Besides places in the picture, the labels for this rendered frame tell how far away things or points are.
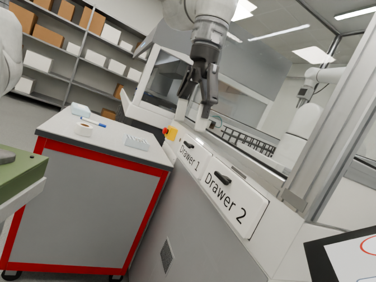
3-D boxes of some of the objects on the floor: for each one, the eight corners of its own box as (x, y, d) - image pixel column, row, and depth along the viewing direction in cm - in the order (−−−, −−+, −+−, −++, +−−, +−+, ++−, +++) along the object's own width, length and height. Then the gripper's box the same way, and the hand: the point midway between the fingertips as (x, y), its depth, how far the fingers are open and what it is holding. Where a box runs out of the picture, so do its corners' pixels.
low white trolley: (-13, 288, 90) (36, 127, 78) (36, 206, 146) (69, 104, 134) (121, 290, 113) (174, 167, 101) (118, 219, 169) (153, 134, 157)
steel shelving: (-28, 87, 324) (5, -48, 293) (-15, 84, 366) (15, -34, 335) (173, 147, 503) (206, 67, 472) (166, 140, 545) (197, 67, 514)
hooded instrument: (89, 208, 167) (174, -20, 139) (102, 141, 334) (141, 31, 307) (212, 228, 215) (293, 62, 187) (169, 160, 383) (209, 67, 355)
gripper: (175, 47, 64) (161, 116, 68) (221, 32, 42) (196, 135, 46) (196, 55, 67) (182, 120, 71) (249, 45, 45) (223, 139, 49)
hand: (188, 122), depth 58 cm, fingers open, 13 cm apart
